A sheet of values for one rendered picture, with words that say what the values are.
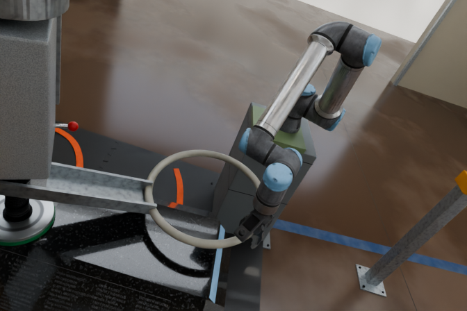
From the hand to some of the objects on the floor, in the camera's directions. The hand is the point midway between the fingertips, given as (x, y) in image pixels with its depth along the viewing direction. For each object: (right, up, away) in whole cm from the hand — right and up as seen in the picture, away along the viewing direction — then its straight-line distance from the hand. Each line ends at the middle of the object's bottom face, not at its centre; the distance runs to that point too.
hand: (245, 241), depth 130 cm
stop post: (+95, -65, +119) cm, 165 cm away
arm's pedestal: (-2, -18, +127) cm, 128 cm away
